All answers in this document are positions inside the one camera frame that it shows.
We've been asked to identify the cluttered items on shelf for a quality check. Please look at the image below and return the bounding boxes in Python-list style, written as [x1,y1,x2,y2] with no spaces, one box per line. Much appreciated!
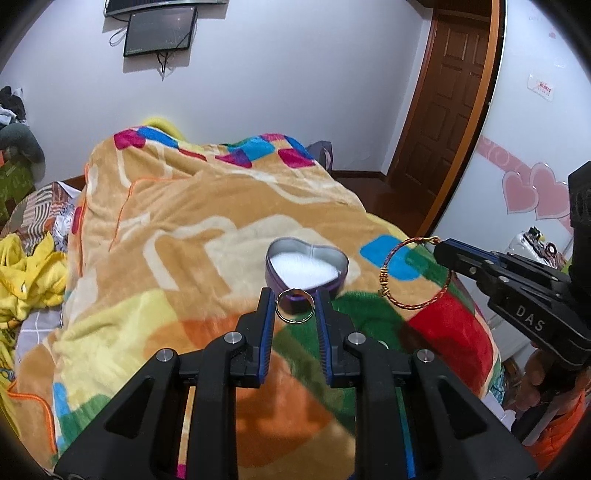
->
[506,227,567,270]

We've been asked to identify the pink heart wall sticker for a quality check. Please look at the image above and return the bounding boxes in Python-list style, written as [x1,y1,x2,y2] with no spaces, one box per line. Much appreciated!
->
[476,136,573,234]

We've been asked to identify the person's right hand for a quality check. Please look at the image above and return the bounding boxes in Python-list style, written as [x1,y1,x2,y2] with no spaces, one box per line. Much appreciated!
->
[515,349,553,411]

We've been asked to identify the purple heart-shaped tin box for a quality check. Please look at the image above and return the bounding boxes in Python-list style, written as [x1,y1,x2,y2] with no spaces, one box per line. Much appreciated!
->
[264,237,349,299]

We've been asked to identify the orange sleeve forearm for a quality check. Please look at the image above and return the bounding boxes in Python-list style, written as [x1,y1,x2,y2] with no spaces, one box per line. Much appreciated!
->
[526,393,586,471]

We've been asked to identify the silver ring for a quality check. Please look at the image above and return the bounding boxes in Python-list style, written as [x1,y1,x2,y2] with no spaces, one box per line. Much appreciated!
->
[274,288,317,325]

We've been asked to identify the colourful patterned fleece blanket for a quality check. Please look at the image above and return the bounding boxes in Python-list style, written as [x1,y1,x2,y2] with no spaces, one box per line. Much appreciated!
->
[3,126,501,468]

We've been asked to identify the grey bag behind bed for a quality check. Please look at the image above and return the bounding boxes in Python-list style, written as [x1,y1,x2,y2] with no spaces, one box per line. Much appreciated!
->
[307,140,334,172]

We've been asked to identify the yellow crumpled cloth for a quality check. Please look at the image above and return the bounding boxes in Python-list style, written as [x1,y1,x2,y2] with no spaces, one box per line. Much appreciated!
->
[1,233,68,330]

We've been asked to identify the black wall monitor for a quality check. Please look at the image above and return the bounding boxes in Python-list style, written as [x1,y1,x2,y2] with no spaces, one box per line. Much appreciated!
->
[123,5,197,57]

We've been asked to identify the white wall label sticker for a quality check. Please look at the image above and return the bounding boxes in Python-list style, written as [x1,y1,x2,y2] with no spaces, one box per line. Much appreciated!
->
[527,74,555,101]

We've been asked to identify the black monitor cable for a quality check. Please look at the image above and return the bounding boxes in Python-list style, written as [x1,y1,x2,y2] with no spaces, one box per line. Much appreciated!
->
[108,25,177,82]

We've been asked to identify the brown wooden door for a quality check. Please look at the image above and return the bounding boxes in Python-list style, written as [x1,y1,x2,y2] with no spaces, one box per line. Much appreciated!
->
[387,1,502,236]

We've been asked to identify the striped patterned fabric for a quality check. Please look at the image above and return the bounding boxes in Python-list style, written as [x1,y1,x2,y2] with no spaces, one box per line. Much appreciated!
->
[1,182,81,255]

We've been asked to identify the red braided bangle bracelet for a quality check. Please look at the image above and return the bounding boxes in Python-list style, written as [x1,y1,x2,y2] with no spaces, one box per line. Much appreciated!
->
[378,236,454,310]

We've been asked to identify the dark clothes pile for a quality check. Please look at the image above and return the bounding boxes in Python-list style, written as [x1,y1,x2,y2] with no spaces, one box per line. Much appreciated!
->
[1,85,46,184]

